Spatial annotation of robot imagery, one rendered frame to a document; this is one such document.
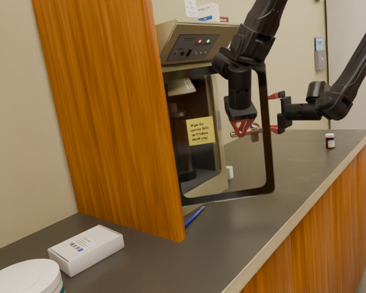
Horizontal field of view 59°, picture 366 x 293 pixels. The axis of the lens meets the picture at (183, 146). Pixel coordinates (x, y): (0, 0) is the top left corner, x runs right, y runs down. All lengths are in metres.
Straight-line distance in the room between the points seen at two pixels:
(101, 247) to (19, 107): 0.54
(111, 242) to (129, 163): 0.22
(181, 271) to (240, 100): 0.43
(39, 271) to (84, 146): 0.55
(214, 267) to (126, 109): 0.46
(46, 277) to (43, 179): 0.65
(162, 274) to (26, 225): 0.58
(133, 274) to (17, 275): 0.28
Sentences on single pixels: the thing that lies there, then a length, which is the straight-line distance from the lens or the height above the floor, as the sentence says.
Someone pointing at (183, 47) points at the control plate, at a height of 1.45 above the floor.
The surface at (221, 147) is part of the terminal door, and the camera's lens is 0.94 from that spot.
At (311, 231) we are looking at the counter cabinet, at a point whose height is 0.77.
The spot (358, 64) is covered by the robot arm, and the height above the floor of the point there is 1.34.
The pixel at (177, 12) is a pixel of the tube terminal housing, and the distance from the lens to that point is 1.04.
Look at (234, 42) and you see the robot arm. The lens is 0.77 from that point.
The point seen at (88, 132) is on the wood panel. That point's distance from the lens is 1.05.
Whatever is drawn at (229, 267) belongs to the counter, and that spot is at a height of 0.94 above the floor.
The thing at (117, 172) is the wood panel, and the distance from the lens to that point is 0.98.
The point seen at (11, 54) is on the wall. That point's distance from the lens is 1.18.
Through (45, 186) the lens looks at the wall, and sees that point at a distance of 1.22.
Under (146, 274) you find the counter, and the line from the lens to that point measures 0.80.
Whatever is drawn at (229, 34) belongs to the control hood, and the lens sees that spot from 1.08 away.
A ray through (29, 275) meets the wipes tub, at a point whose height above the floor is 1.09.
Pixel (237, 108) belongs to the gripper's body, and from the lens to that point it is 0.82.
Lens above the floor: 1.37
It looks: 12 degrees down
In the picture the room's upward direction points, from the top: 8 degrees counter-clockwise
